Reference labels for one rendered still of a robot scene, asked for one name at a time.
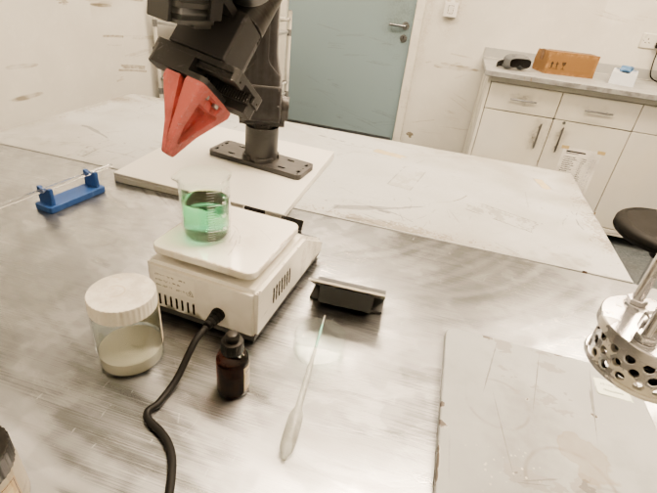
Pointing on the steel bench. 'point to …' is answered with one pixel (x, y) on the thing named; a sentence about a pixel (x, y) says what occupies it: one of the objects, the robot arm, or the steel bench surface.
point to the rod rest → (69, 196)
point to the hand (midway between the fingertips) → (170, 147)
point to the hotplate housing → (232, 289)
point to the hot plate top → (271, 239)
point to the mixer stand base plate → (536, 424)
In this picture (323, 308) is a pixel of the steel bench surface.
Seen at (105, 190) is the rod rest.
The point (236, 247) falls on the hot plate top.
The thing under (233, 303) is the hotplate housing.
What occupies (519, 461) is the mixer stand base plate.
